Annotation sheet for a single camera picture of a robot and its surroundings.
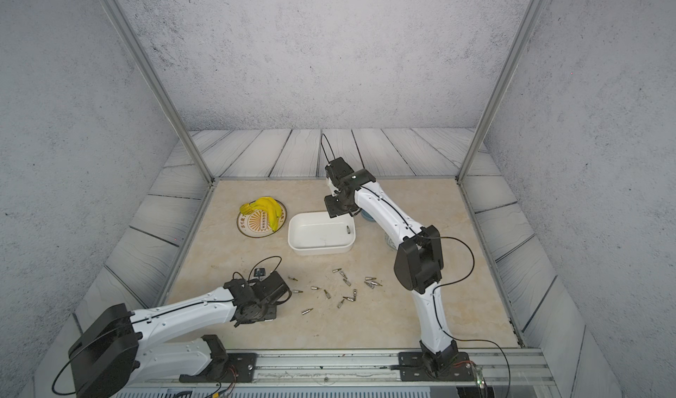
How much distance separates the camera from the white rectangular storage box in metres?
0.96

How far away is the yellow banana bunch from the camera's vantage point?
1.03m

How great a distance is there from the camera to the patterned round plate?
3.40 ft
